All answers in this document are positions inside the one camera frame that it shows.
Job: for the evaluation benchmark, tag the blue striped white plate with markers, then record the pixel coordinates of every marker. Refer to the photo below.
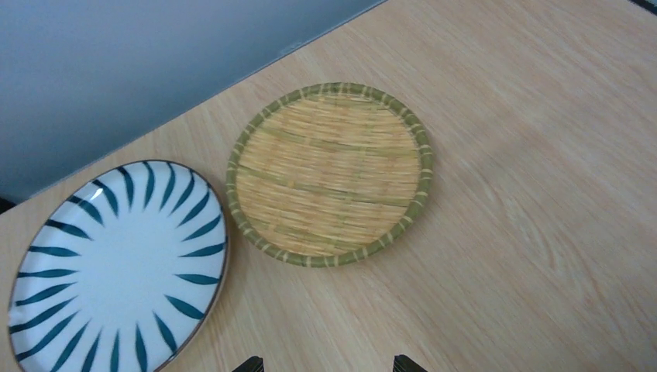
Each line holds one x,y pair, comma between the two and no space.
122,275

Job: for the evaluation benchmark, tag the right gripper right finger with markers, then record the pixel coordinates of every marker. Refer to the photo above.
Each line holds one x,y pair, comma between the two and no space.
403,363

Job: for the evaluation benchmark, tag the woven bamboo plate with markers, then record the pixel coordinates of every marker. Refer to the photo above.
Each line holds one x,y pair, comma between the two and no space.
329,174

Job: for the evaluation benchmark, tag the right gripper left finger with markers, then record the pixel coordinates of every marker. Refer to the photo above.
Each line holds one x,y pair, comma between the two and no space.
252,364

